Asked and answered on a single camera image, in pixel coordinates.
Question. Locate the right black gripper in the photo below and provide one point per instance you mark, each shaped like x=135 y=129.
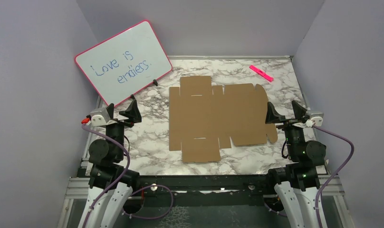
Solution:
x=272 y=115

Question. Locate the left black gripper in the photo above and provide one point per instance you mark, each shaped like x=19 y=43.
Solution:
x=132 y=112

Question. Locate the brown cardboard box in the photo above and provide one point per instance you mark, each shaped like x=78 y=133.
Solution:
x=205 y=118

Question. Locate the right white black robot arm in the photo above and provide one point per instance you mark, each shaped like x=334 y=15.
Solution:
x=297 y=184

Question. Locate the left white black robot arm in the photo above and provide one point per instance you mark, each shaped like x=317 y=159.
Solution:
x=111 y=181

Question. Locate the pink framed whiteboard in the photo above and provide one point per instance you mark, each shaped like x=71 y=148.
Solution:
x=124 y=64

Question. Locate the pink highlighter marker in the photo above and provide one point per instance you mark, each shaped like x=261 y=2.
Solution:
x=261 y=73

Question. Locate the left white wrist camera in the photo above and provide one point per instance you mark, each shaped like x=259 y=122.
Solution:
x=99 y=117

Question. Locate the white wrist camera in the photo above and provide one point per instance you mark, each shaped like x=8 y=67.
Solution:
x=315 y=118
x=99 y=117

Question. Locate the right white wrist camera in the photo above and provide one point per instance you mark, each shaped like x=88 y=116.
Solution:
x=315 y=118

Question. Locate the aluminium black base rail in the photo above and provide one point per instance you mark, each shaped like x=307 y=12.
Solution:
x=234 y=190

